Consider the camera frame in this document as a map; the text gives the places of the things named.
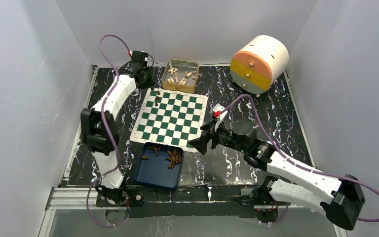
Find aluminium rail frame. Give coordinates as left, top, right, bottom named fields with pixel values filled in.
left=39, top=65, right=347, bottom=237

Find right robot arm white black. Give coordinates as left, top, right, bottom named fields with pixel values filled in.
left=189, top=120, right=365, bottom=231

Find pile of brown chess pieces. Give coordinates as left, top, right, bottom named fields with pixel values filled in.
left=165, top=148, right=182, bottom=169

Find round mini drawer cabinet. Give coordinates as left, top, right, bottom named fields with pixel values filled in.
left=230, top=35, right=289, bottom=97

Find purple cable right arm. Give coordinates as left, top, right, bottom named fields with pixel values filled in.
left=222, top=94, right=379, bottom=226

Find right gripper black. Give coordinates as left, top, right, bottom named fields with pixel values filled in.
left=188, top=119, right=247, bottom=155

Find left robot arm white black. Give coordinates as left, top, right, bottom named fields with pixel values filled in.
left=80, top=56, right=154, bottom=205

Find green white chess board mat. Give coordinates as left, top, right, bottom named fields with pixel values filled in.
left=130, top=89, right=208, bottom=153

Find light wooden chess pieces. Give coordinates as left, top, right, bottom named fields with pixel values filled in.
left=164, top=67, right=198, bottom=86

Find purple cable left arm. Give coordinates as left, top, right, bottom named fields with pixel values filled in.
left=86, top=35, right=133, bottom=228

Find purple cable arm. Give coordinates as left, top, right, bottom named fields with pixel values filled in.
left=86, top=35, right=133, bottom=228
left=222, top=94, right=379, bottom=226

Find black base bar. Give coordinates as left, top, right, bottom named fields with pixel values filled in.
left=96, top=185, right=286, bottom=222

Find blue plastic tray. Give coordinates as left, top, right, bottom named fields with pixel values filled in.
left=134, top=142, right=184, bottom=191

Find gold metal tin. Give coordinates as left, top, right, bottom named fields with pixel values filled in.
left=161, top=59, right=200, bottom=93

